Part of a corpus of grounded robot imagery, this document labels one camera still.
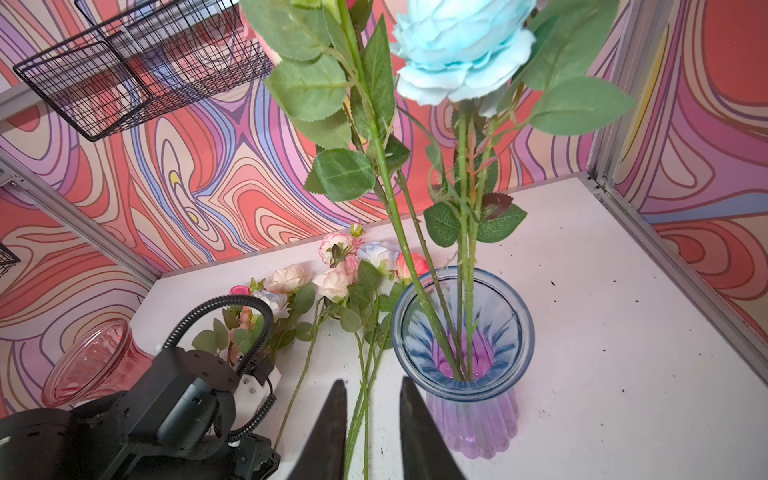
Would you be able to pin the red pink rose stem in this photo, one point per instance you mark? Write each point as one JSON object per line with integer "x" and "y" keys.
{"x": 411, "y": 267}

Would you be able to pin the pink spray rose bunch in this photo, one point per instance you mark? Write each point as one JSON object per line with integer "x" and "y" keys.
{"x": 240, "y": 326}

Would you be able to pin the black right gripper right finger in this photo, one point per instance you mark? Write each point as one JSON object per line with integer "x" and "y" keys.
{"x": 424, "y": 453}

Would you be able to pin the cream peach rose stem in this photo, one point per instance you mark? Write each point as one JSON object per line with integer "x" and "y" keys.
{"x": 332, "y": 286}

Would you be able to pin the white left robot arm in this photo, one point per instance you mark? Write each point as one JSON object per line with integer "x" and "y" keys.
{"x": 176, "y": 422}

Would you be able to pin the light blue flower stem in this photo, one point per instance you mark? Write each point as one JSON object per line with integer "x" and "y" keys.
{"x": 504, "y": 66}

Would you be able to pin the pale pink rose bunch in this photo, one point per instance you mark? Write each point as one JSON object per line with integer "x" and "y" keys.
{"x": 338, "y": 249}

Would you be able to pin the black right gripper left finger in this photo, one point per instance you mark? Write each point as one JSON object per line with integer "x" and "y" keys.
{"x": 323, "y": 456}

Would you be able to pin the black wire basket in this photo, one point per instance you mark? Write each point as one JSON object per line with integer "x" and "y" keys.
{"x": 150, "y": 59}
{"x": 7, "y": 260}

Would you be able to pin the pale cream rose stem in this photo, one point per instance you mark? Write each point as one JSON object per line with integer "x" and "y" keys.
{"x": 288, "y": 279}

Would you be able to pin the purple blue glass vase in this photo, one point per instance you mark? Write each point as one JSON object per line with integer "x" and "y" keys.
{"x": 469, "y": 389}

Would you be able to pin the light pink rose stem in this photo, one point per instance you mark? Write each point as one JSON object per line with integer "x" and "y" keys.
{"x": 337, "y": 88}

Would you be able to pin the black wire basket back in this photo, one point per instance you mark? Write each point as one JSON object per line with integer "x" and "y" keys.
{"x": 150, "y": 59}

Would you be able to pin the black wire basket left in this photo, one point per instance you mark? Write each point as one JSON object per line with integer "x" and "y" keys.
{"x": 7, "y": 260}

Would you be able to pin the red rimmed glass vase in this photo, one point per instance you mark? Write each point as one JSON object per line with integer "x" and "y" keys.
{"x": 105, "y": 361}

